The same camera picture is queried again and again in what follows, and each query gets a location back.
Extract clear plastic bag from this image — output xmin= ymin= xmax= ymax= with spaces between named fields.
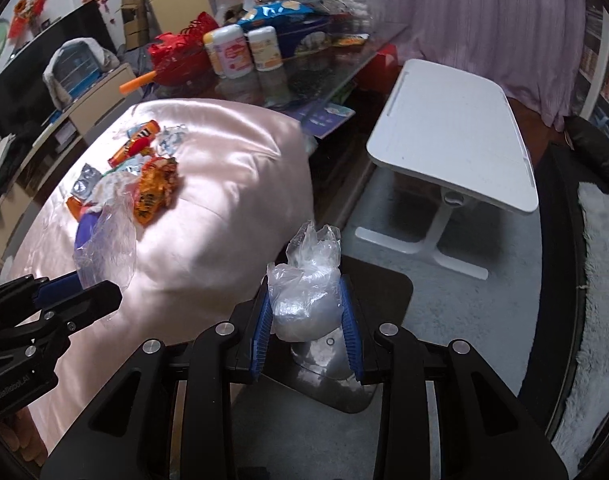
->
xmin=266 ymin=221 xmax=343 ymax=342

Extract clear plastic wrapper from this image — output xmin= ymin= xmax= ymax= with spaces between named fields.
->
xmin=73 ymin=200 xmax=136 ymax=290

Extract silver foil wrapper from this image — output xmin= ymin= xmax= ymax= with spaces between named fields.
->
xmin=71 ymin=164 xmax=103 ymax=202

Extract orange snack wrapper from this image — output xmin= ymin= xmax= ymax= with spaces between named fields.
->
xmin=133 ymin=157 xmax=178 ymax=226

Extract pink satin cloth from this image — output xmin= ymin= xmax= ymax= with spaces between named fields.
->
xmin=0 ymin=99 xmax=313 ymax=463

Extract beige TV cabinet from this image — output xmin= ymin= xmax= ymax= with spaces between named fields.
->
xmin=0 ymin=63 xmax=142 ymax=272

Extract orange candy tube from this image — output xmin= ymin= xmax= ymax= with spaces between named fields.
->
xmin=108 ymin=120 xmax=160 ymax=168

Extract black television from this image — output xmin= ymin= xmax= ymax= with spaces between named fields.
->
xmin=0 ymin=2 xmax=117 ymax=136

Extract blue booklet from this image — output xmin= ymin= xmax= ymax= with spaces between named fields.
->
xmin=285 ymin=101 xmax=355 ymax=139

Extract white folding lap desk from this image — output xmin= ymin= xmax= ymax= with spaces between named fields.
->
xmin=355 ymin=58 xmax=539 ymax=281

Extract blue bird cage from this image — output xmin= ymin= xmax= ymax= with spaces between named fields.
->
xmin=42 ymin=37 xmax=120 ymax=112

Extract white fluffy rug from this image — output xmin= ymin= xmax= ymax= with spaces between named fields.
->
xmin=553 ymin=182 xmax=609 ymax=478

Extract red plastic basket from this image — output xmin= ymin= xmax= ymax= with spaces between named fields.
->
xmin=147 ymin=12 xmax=218 ymax=87

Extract pink-label white canister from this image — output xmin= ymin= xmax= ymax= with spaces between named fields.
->
xmin=212 ymin=25 xmax=254 ymax=79

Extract yellow-lid canister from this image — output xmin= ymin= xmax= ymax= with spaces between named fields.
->
xmin=202 ymin=30 xmax=225 ymax=78

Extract orange-label white canister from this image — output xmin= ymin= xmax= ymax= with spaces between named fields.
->
xmin=247 ymin=26 xmax=283 ymax=72

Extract blue cookie tin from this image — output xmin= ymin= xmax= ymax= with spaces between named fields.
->
xmin=276 ymin=15 xmax=332 ymax=60

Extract clear plastic container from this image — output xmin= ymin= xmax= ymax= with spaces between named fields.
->
xmin=336 ymin=0 xmax=388 ymax=34

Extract blue chip bag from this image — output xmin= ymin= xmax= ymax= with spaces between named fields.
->
xmin=236 ymin=0 xmax=331 ymax=32

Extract purple curtain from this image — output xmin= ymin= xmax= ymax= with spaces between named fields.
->
xmin=386 ymin=0 xmax=585 ymax=128

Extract orange-handled tool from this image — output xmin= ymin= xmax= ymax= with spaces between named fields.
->
xmin=119 ymin=70 xmax=157 ymax=96

